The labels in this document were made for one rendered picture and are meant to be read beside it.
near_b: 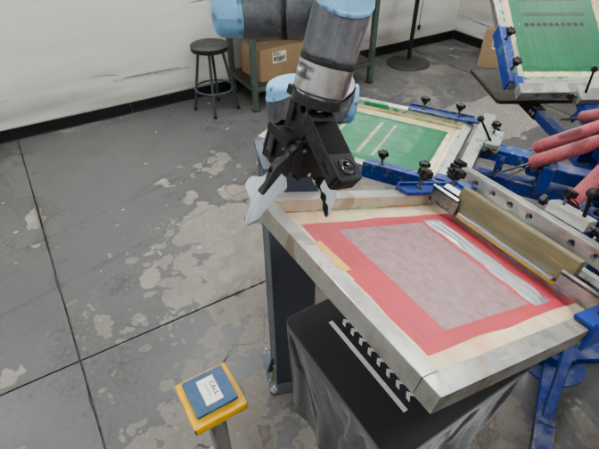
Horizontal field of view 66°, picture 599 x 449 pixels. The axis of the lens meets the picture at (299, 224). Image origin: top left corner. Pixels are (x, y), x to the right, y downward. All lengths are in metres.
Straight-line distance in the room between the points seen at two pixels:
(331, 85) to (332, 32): 0.06
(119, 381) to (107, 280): 0.71
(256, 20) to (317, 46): 0.13
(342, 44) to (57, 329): 2.38
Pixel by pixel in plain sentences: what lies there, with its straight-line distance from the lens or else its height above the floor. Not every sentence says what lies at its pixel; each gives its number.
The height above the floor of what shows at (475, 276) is 1.17.
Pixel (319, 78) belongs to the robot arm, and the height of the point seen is 1.71.
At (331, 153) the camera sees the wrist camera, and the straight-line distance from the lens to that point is 0.61.
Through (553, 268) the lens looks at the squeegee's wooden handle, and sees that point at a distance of 1.25.
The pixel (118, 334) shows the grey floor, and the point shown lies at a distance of 2.60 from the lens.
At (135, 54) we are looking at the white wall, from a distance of 4.60.
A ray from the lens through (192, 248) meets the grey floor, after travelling 2.95.
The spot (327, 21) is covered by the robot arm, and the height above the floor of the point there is 1.77.
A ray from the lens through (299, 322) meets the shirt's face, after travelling 1.26.
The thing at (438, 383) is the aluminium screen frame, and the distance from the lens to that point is 0.73.
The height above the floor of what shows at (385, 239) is 1.21.
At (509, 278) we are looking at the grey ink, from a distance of 1.20.
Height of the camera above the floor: 1.93
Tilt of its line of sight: 39 degrees down
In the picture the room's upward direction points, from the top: straight up
